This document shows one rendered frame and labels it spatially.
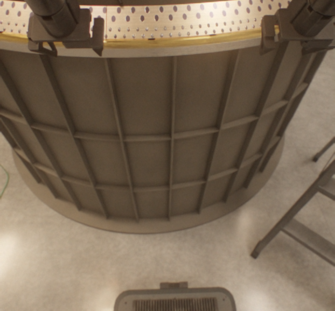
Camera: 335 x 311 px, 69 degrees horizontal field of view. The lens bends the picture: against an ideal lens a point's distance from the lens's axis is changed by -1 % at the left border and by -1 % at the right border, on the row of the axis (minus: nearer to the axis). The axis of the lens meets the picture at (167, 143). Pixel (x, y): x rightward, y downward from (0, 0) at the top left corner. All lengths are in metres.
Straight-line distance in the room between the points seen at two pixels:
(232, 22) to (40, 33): 0.49
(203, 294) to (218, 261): 0.36
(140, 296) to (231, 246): 0.63
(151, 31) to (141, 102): 0.25
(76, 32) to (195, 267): 1.32
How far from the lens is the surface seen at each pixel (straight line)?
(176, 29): 0.71
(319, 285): 1.72
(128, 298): 1.24
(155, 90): 0.81
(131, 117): 0.89
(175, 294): 1.24
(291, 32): 0.54
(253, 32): 0.78
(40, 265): 1.68
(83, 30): 0.50
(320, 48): 0.60
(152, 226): 1.57
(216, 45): 0.72
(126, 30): 0.71
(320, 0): 0.49
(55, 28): 0.49
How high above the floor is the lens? 1.48
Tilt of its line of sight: 49 degrees down
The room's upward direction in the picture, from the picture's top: 1 degrees clockwise
